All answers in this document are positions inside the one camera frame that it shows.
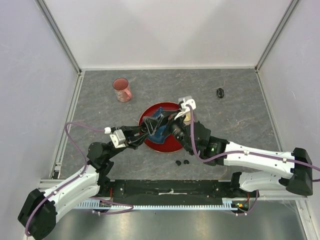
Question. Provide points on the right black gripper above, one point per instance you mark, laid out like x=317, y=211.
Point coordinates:
x=154, y=123

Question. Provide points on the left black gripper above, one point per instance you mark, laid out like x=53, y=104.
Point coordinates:
x=131, y=141

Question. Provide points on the small black object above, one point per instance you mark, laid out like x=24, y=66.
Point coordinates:
x=220, y=93

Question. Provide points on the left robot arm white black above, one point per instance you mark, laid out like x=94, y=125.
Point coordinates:
x=42, y=210

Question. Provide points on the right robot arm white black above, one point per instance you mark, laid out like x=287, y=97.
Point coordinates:
x=289, y=170

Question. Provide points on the blue shell-shaped dish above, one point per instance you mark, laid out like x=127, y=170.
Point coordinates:
x=158, y=137

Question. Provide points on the red round tray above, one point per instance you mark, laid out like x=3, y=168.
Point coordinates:
x=170, y=144

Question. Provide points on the beige ceramic cup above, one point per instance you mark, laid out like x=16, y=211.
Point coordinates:
x=187, y=119

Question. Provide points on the pink floral mug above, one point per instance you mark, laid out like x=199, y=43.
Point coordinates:
x=122, y=90

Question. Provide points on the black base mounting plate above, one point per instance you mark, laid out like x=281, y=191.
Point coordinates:
x=168, y=192

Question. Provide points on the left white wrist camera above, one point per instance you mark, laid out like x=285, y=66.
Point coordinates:
x=118, y=139

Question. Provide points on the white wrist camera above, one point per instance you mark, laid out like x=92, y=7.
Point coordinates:
x=118, y=139
x=185, y=102

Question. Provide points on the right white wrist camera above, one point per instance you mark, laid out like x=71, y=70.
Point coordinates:
x=185, y=102

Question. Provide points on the slotted grey cable duct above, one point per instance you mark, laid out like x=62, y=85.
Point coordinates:
x=98, y=205

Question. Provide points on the left aluminium frame post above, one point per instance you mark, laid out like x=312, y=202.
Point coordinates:
x=42, y=5

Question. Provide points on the aluminium frame post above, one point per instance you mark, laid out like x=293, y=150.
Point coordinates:
x=42, y=5
x=277, y=33

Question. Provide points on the right aluminium frame post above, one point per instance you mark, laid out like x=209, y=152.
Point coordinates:
x=277, y=33

